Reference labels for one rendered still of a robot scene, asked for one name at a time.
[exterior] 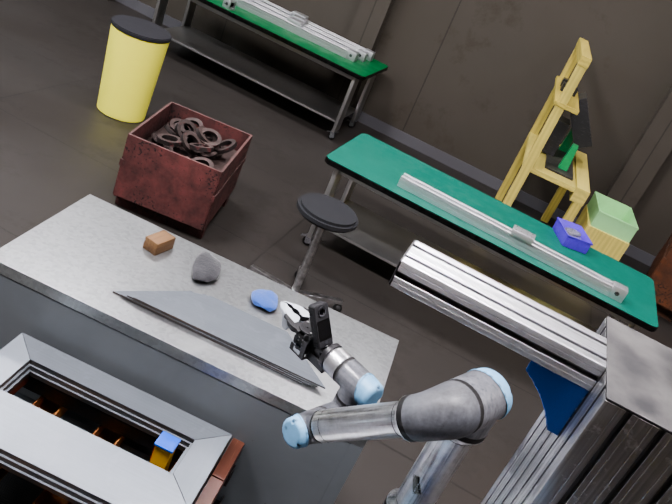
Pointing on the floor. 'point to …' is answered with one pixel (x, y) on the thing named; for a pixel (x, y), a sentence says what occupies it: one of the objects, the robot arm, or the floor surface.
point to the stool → (343, 219)
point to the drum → (131, 67)
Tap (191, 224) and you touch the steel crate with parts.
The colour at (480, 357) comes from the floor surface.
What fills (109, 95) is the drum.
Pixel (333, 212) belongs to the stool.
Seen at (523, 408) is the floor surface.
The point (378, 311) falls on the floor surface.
